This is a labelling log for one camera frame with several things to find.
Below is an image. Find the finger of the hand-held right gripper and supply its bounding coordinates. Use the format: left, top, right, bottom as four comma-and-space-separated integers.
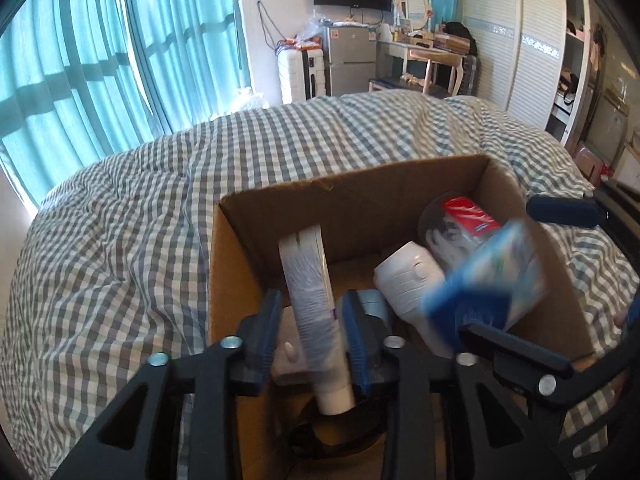
460, 324, 576, 398
527, 180, 640, 230

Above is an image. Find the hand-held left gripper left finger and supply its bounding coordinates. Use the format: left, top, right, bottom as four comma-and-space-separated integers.
50, 288, 283, 480

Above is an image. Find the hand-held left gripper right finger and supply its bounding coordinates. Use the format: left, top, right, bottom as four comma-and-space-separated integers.
341, 288, 566, 480

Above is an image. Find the blue packet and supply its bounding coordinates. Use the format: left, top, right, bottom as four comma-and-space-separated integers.
422, 220, 548, 333

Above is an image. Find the white brush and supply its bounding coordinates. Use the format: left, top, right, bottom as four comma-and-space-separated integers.
278, 225, 357, 417

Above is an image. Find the clear bottle red label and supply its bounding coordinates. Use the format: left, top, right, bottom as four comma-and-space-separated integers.
417, 191, 506, 268

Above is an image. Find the brown cardboard box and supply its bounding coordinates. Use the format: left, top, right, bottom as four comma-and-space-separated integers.
207, 154, 598, 480

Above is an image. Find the pink stool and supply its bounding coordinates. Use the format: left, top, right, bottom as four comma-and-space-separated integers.
575, 140, 608, 181

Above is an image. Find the white sliding-door wardrobe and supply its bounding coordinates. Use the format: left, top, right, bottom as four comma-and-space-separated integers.
462, 0, 601, 148

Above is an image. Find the grey checked blanket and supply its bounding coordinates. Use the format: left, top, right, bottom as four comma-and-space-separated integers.
0, 89, 640, 480

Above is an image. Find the wooden chair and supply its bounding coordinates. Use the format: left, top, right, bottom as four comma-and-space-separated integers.
407, 49, 463, 96

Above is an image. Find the black bag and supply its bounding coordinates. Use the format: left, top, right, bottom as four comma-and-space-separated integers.
442, 21, 478, 58

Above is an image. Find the black low stool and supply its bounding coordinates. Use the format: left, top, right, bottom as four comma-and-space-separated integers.
369, 77, 416, 95

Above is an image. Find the white dressing table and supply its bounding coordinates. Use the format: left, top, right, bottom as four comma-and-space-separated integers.
376, 35, 473, 96

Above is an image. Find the white oval mirror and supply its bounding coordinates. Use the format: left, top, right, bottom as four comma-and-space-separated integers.
392, 0, 431, 32

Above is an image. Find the clear plastic bag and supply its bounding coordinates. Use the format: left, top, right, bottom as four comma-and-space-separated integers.
231, 87, 271, 112

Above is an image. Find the silver fridge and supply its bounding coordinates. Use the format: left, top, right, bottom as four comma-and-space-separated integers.
322, 24, 378, 97

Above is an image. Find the white suitcase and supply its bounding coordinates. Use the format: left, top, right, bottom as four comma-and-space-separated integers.
277, 46, 326, 106

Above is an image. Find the crumpled plastic bag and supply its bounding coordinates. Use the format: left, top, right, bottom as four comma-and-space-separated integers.
297, 10, 333, 43

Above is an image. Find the wide teal curtain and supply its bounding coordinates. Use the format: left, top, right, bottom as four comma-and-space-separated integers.
0, 0, 156, 211

